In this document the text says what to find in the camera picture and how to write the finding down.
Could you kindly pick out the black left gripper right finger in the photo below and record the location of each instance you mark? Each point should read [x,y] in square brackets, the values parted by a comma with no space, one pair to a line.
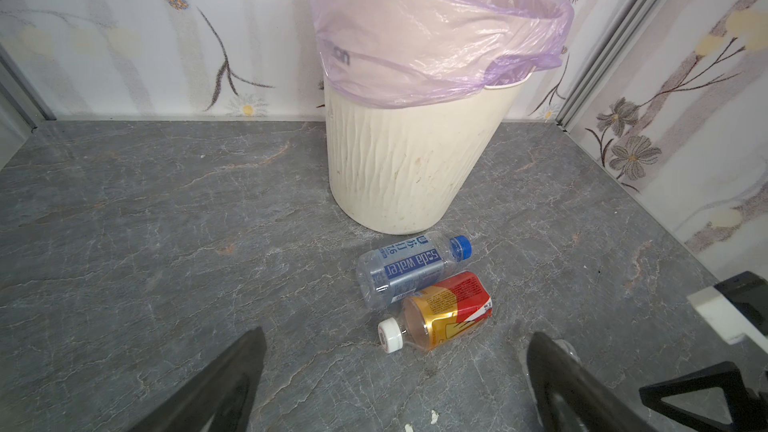
[568,397]

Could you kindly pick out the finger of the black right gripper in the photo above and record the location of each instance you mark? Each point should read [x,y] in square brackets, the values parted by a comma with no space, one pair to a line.
[715,398]

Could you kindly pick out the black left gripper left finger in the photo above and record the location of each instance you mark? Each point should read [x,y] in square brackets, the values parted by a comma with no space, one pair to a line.
[218,398]

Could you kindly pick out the orange red drink bottle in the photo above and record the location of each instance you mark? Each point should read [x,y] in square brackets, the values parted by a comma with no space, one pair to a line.
[437,314]

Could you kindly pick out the clear bottle blue cap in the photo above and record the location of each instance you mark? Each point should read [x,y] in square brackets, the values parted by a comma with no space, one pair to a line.
[390,273]

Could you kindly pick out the cream plastic waste bin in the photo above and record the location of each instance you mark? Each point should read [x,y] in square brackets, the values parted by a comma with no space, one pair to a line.
[397,171]

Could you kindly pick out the pink bin liner bag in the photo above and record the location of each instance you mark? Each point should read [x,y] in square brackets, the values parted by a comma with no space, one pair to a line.
[392,54]

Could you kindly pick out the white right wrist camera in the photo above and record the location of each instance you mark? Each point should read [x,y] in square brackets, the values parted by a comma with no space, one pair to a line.
[736,309]

